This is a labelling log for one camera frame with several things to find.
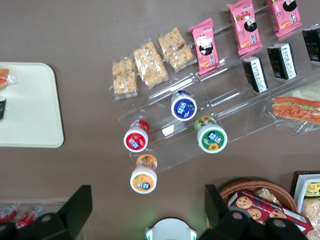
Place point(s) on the red cookie box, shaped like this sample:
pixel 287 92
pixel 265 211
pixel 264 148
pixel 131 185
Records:
pixel 287 215

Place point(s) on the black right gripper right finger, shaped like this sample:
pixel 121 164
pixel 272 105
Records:
pixel 215 207

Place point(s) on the wrapped triangle sandwich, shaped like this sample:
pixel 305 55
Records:
pixel 297 110
pixel 3 77

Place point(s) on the puffed rice bar packet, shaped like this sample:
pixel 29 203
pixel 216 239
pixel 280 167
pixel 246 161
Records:
pixel 151 65
pixel 125 78
pixel 176 48

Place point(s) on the blue gum bottle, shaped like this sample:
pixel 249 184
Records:
pixel 183 107

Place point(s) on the green gum bottle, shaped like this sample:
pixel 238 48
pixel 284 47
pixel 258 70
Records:
pixel 212 140

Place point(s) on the red cola bottle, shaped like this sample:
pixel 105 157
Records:
pixel 28 216
pixel 7 213

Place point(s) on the small black packet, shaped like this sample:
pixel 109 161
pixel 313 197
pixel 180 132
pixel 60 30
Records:
pixel 2 108

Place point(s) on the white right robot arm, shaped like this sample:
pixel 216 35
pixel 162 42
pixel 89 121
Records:
pixel 171 230

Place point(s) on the cream plastic tray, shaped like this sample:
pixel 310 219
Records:
pixel 30 112

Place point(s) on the round brown wicker basket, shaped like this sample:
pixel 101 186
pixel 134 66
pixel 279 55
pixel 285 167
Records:
pixel 250 184

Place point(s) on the packaged pastry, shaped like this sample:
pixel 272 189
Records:
pixel 310 207

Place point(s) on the pink snack packet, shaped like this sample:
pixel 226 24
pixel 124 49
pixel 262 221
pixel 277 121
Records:
pixel 285 15
pixel 206 47
pixel 246 27

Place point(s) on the clear wrapped pastry packet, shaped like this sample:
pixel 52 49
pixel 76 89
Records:
pixel 265 193

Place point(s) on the orange gum bottle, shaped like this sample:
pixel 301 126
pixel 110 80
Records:
pixel 143 181

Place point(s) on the dark wicker basket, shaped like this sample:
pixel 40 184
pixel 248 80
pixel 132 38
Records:
pixel 295 180

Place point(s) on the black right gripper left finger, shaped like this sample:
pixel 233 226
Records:
pixel 77 207

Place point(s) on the clear acrylic stepped stand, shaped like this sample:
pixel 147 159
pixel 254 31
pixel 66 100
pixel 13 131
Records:
pixel 172 147
pixel 232 105

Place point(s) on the red gum bottle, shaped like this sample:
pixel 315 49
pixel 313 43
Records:
pixel 135 140

